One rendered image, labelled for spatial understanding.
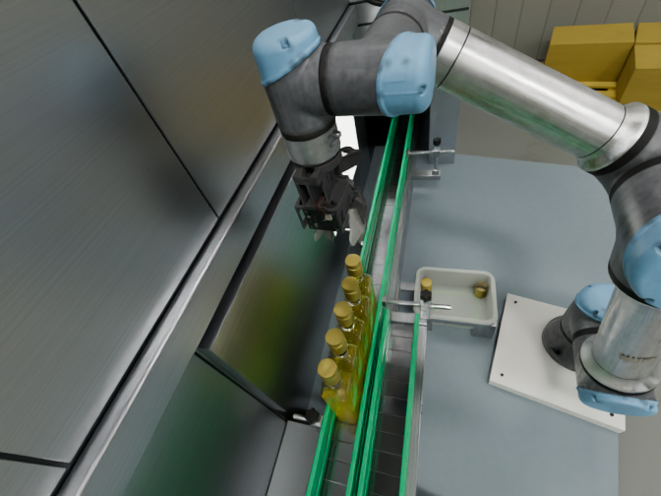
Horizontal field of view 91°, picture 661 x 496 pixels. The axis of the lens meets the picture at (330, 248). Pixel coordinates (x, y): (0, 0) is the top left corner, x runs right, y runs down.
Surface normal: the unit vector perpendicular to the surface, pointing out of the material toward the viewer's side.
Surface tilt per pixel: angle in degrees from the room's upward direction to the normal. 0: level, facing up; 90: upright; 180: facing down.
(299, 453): 0
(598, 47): 90
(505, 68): 52
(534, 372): 0
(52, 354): 90
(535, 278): 0
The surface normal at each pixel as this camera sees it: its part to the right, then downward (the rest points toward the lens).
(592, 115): -0.07, 0.29
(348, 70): -0.38, 0.22
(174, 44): 0.95, 0.06
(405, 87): -0.31, 0.66
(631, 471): -0.20, -0.63
